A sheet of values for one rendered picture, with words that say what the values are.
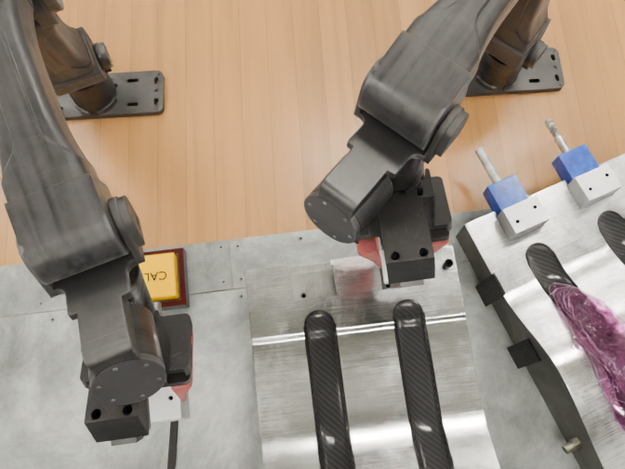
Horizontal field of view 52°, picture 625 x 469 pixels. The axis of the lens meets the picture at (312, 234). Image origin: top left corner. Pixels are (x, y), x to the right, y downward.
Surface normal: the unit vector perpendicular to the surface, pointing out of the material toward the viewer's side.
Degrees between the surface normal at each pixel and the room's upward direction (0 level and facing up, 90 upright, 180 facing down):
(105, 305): 27
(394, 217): 22
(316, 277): 0
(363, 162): 11
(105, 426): 63
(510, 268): 0
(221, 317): 0
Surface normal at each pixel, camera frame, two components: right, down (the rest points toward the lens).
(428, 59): -0.14, -0.11
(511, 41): -0.60, 0.80
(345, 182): 0.11, -0.43
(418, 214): -0.16, -0.60
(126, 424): 0.12, 0.71
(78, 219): 0.08, -0.10
